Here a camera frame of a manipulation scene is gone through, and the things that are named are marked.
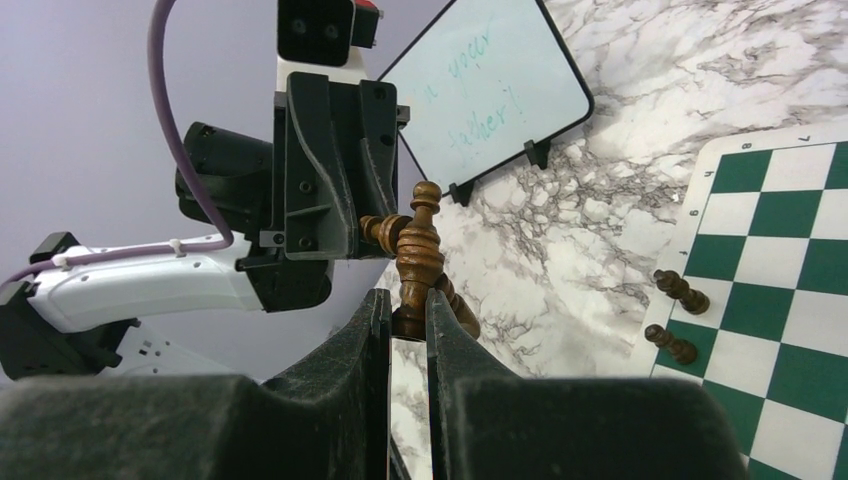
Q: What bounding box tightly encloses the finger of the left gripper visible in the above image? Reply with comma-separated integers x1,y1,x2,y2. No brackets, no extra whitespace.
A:
284,73,361,260
357,80,398,220

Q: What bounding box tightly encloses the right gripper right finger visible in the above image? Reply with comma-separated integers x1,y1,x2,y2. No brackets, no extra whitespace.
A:
426,289,747,479

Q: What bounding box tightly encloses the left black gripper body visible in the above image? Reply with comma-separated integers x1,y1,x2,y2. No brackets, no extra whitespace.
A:
174,71,412,314

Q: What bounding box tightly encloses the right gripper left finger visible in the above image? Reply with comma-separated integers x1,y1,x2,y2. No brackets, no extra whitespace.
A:
1,289,391,479

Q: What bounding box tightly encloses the dark tall chess piece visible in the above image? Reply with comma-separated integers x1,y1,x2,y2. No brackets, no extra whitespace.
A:
392,181,445,341

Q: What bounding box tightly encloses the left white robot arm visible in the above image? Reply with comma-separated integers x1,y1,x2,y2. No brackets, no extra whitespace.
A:
1,72,409,380

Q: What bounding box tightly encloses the green white chess board mat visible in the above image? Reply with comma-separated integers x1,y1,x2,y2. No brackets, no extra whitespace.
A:
630,122,847,479

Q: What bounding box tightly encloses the small whiteboard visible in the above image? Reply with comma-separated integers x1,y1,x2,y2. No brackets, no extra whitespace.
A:
379,0,594,206

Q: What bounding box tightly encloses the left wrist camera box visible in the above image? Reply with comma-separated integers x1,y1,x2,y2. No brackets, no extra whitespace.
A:
276,0,384,92

